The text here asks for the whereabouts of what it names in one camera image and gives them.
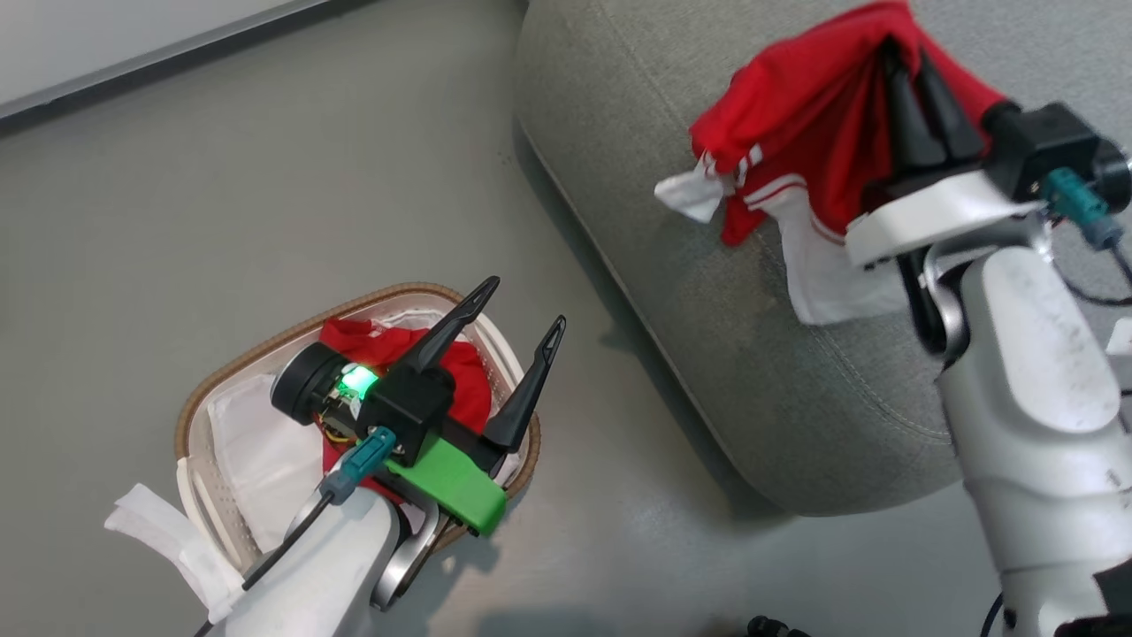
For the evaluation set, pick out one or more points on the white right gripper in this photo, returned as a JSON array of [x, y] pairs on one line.
[[937, 212]]

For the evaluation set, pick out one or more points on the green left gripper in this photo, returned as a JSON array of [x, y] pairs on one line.
[[451, 482]]

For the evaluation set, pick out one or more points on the red and white jersey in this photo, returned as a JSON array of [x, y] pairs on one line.
[[814, 97]]

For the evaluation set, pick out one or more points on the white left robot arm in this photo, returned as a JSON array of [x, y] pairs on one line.
[[327, 575]]

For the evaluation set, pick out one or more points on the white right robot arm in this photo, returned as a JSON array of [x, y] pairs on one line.
[[1035, 398]]

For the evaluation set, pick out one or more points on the white basket with brown rim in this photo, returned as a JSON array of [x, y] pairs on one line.
[[205, 416]]

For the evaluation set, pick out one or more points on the red garment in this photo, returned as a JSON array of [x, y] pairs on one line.
[[469, 389]]

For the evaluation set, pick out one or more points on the grey fabric sofa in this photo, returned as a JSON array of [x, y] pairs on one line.
[[672, 221]]

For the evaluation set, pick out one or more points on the white garment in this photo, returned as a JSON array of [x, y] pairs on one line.
[[261, 451]]

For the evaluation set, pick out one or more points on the white crumpled cloth strip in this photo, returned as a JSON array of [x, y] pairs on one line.
[[168, 540]]

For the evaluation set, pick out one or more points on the small black object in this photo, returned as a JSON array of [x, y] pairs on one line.
[[774, 628]]

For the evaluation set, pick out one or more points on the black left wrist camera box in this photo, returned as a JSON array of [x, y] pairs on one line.
[[402, 407]]

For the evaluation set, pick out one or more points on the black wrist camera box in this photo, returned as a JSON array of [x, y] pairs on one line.
[[402, 407], [1048, 146]]

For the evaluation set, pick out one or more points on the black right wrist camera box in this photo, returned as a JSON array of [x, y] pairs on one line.
[[1048, 146]]

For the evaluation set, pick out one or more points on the grey wall baseboard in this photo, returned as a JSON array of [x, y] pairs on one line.
[[133, 66]]

